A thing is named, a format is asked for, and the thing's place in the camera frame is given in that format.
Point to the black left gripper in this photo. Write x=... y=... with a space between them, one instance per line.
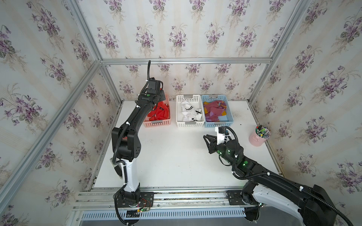
x=161 y=97

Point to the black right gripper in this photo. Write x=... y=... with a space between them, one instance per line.
x=214 y=143

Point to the plain red sock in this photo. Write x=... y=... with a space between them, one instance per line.
x=160 y=112

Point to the purple striped sock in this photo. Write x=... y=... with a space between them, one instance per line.
x=214 y=110

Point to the white ankle sock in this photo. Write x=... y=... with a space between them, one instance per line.
x=191 y=113

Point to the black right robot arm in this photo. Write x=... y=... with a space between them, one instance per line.
x=310 y=205

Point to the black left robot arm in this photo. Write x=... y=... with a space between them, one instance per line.
x=126 y=142

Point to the pink plastic basket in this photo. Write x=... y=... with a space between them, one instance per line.
x=148 y=123

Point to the blue plastic basket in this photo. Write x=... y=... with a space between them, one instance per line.
x=224 y=120

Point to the white plastic basket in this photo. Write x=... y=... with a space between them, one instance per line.
x=194 y=100

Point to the pink pen cup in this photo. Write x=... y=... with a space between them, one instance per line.
x=260 y=135

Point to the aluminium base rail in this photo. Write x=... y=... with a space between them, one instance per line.
x=164 y=197

